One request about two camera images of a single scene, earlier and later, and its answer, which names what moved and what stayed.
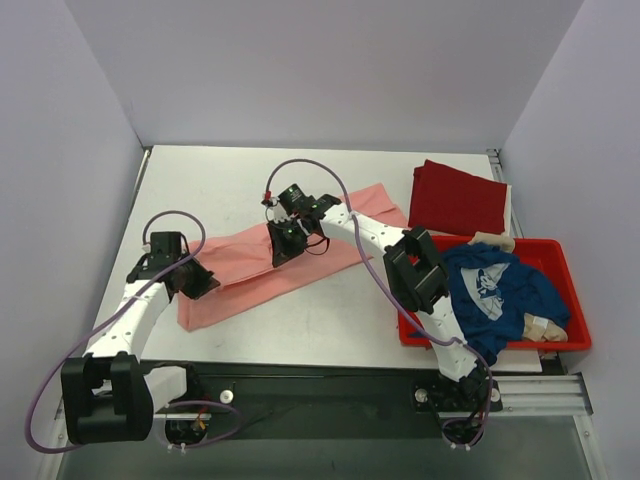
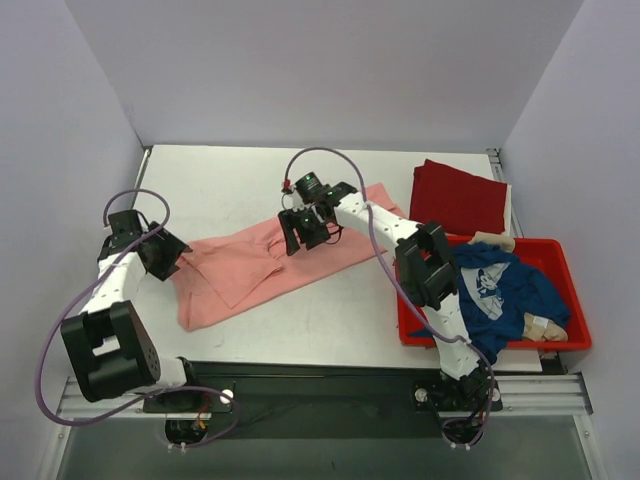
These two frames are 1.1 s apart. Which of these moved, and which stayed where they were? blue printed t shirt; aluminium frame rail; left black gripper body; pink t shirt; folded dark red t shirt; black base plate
Moved: left black gripper body; pink t shirt
Stayed: folded dark red t shirt; black base plate; blue printed t shirt; aluminium frame rail
